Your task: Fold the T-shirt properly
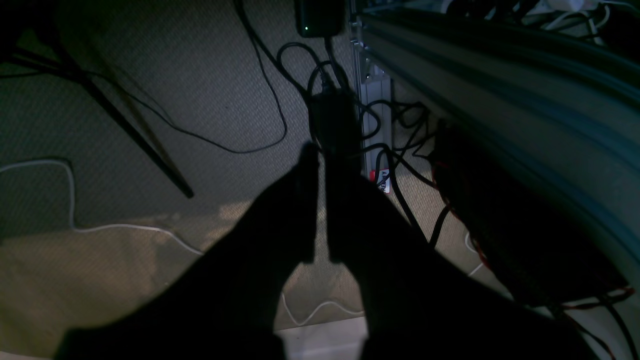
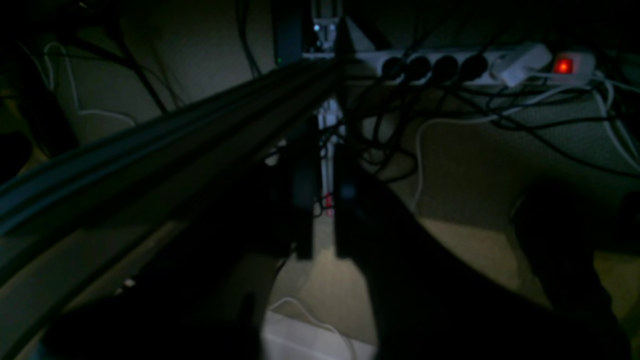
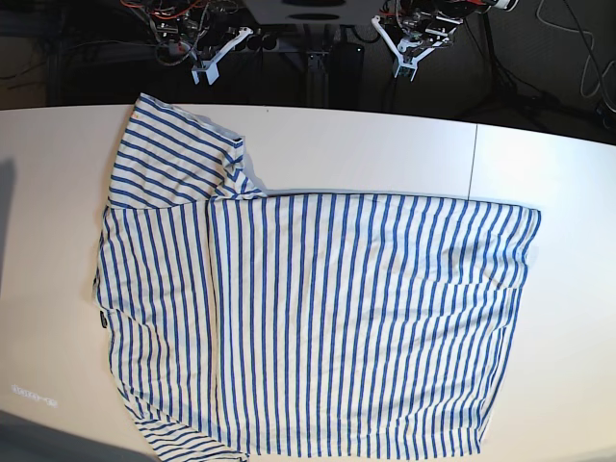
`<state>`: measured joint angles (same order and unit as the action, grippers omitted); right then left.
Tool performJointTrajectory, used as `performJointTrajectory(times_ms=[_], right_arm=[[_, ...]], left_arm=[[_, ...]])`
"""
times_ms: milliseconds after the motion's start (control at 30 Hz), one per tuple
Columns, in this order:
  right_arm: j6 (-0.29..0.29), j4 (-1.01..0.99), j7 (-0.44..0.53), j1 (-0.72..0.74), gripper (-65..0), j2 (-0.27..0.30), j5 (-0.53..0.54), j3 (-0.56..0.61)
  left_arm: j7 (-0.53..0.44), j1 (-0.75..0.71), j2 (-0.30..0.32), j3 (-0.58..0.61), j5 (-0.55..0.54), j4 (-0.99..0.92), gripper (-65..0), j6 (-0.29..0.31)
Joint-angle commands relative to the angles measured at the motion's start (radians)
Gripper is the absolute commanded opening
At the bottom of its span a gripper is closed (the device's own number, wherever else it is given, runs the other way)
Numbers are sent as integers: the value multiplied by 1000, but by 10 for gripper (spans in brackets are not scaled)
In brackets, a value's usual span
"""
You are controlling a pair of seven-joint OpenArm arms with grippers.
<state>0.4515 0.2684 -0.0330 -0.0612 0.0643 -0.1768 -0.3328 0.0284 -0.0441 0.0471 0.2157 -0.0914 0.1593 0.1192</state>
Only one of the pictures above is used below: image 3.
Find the grey table leg post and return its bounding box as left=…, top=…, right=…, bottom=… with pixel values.
left=304, top=52, right=329, bottom=109

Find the black power strip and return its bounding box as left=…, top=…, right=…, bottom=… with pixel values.
left=233, top=34, right=279, bottom=52

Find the blue white striped T-shirt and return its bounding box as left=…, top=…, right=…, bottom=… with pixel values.
left=93, top=94, right=541, bottom=461

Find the image-right arm gripper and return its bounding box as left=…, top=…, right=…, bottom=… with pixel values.
left=371, top=15, right=446, bottom=65

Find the image-left robot arm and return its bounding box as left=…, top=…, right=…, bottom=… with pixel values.
left=120, top=1, right=254, bottom=84

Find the image-left arm gripper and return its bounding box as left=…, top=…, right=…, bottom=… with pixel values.
left=192, top=27, right=253, bottom=72

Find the image-right robot arm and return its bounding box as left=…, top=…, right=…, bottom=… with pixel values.
left=372, top=0, right=518, bottom=74

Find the white coiled cable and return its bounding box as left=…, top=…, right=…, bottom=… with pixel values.
left=536, top=0, right=616, bottom=100

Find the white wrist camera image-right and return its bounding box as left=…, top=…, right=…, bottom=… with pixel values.
left=393, top=62, right=418, bottom=82

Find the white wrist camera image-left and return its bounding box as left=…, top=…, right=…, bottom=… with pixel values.
left=192, top=63, right=219, bottom=86

